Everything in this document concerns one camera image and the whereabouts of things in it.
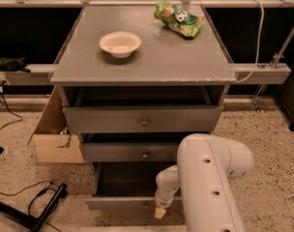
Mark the white paper bowl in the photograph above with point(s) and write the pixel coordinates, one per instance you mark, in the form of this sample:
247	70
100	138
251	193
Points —
120	44

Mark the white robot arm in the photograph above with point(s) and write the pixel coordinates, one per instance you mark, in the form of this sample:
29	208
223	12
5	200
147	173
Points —
204	165

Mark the green snack bag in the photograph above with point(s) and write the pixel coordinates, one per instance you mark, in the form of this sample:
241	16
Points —
178	20

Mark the grey middle drawer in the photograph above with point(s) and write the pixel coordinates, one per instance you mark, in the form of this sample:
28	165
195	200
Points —
125	152

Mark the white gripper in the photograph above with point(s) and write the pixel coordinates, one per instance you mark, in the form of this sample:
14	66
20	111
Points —
163	200

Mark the grey top drawer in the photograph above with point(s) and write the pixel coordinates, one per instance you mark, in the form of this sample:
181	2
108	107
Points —
151	119

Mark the black stand base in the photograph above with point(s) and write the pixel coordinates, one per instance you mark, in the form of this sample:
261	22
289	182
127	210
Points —
28	220

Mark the grey bottom drawer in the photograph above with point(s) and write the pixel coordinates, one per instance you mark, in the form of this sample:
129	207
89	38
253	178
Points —
125	185

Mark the grey drawer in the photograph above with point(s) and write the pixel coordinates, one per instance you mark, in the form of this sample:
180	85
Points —
151	119
125	185
125	152

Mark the grey drawer cabinet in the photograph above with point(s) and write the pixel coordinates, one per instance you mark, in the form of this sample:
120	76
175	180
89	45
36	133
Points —
166	71

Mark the black cloth bundle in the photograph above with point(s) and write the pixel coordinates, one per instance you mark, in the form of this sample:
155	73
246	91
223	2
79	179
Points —
13	65

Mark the cardboard box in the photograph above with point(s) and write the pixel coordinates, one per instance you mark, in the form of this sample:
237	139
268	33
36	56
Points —
54	142

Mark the grey metal rail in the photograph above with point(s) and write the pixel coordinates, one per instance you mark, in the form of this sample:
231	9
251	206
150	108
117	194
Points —
260	74

